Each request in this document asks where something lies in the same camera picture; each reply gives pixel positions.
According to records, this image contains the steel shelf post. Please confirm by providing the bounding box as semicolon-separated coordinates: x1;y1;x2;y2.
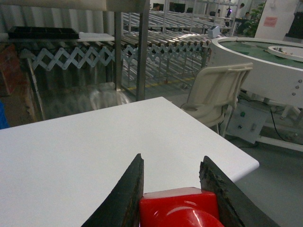
114;0;150;101

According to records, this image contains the white round conveyor machine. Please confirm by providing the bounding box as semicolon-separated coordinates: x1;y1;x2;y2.
208;37;303;108

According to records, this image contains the cream plastic chair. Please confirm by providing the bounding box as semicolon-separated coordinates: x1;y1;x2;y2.
180;62;253;136

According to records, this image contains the grey control box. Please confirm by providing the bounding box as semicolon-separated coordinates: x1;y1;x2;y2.
226;99;270;144

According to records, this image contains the expandable roller conveyor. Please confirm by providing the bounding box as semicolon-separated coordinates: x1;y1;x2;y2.
20;11;214;71

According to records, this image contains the black tray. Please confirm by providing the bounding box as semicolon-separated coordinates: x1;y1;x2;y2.
8;26;80;39

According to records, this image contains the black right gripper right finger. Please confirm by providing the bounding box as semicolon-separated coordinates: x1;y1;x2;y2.
199;156;279;227

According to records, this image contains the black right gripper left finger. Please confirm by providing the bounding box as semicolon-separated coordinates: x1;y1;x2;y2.
83;153;144;227

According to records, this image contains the red toy block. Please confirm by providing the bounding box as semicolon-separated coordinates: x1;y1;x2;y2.
139;187;223;227

